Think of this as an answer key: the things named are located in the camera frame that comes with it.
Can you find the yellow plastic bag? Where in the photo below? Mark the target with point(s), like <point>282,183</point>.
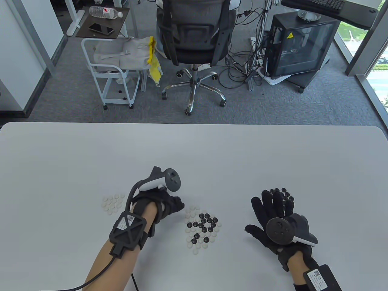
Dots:
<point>155,71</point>

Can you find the white papers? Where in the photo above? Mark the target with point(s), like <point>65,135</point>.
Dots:
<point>272,80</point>

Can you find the white rolling cart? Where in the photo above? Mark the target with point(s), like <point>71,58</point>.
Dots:
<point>106,74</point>

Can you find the black and white right controller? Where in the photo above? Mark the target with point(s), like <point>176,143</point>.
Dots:
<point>279,230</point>

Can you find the person's left forearm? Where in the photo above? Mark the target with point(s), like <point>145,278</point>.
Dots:
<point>118,272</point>

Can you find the black and white left controller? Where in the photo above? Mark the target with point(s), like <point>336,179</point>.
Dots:
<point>173,178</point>

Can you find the black mesh office chair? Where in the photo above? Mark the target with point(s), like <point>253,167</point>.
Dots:
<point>194,33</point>

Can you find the black and white controller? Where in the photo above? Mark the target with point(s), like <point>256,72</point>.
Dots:
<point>173,178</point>
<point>279,230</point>

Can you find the grey window pillar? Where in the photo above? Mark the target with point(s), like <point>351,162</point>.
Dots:
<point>363,54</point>

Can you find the white desk leg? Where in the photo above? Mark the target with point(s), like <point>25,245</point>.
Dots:
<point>74,27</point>

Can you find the clear plastic water bottle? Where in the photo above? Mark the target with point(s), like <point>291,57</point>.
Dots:
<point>101,12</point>

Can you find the pile of mixed go stones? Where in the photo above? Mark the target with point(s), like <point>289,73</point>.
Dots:
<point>203,225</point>

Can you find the grey fabric bag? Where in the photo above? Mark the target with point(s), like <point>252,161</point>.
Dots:
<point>133,54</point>

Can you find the black smartphone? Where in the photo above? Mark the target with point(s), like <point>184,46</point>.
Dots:
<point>101,28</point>

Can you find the black patterned wrist camera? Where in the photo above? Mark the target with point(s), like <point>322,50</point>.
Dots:
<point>128,230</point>

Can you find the person's left hand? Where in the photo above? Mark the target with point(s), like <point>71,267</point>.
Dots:
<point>168,204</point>

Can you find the aluminium frame post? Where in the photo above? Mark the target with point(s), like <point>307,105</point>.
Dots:
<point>251,85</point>

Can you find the white power strip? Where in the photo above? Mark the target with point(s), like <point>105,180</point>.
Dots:
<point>253,42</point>

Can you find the black keyboard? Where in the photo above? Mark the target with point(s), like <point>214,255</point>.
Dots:
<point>324,5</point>

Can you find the black labelled wrist camera box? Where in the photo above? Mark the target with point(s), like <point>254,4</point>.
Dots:
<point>322,280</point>

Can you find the cluster of black go stones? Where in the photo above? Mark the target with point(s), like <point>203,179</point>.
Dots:
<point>283,190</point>

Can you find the black wheeled platform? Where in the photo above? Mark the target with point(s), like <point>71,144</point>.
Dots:
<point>306,80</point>

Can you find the cluster of white go stones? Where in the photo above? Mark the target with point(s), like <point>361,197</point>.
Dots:
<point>113,202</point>

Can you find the round silver stand base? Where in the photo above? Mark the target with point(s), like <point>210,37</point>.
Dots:
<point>309,16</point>

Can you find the black computer case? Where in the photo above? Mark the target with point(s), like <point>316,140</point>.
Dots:
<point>303,48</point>

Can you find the brown side table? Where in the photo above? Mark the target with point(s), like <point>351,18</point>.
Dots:
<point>121,27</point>

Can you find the person's right hand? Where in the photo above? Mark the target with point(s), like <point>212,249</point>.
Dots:
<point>268,212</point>

